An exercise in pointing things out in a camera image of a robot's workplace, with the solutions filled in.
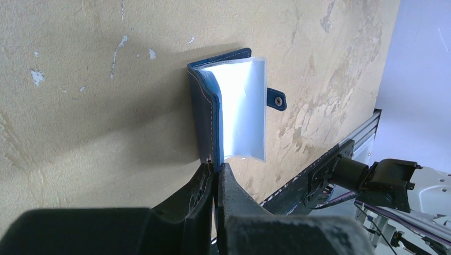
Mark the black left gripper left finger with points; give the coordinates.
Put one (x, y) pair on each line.
(181, 224)

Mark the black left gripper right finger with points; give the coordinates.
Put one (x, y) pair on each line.
(245, 227)

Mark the blue leather card holder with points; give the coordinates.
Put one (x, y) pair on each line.
(230, 96)

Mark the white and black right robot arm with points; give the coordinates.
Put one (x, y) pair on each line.
(411, 202)

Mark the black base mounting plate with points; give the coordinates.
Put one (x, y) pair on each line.
(297, 196)

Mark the aluminium extrusion rail frame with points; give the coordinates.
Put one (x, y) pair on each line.
(363, 138)

